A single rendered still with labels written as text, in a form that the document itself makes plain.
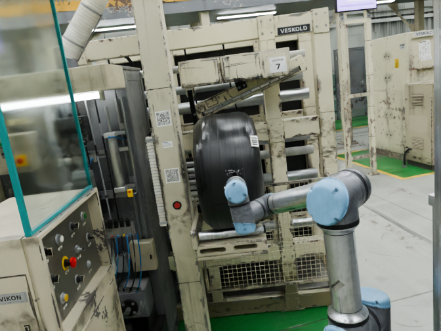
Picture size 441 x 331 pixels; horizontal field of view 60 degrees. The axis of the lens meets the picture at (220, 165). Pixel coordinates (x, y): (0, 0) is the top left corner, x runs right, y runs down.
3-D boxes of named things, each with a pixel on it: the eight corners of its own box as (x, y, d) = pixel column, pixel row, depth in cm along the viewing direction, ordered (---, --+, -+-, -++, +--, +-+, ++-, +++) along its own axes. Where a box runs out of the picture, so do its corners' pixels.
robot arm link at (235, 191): (228, 208, 130) (222, 184, 129) (228, 201, 141) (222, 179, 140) (251, 203, 129) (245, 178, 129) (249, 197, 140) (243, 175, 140)
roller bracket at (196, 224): (192, 251, 191) (189, 232, 189) (198, 222, 230) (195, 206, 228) (199, 250, 191) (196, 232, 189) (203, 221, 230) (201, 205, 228)
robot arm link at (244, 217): (267, 225, 138) (260, 196, 137) (247, 236, 131) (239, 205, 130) (251, 224, 144) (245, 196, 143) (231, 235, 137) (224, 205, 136)
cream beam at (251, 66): (181, 89, 210) (177, 62, 207) (186, 88, 235) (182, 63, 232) (292, 75, 208) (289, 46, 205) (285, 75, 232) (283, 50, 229)
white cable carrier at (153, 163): (160, 226, 202) (145, 137, 192) (161, 222, 207) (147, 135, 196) (168, 225, 202) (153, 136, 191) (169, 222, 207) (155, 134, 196)
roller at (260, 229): (196, 230, 197) (197, 237, 199) (195, 235, 193) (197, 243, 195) (264, 222, 195) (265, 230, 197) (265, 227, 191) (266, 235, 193)
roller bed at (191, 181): (178, 210, 240) (171, 164, 234) (181, 203, 254) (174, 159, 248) (210, 207, 239) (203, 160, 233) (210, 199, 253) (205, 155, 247)
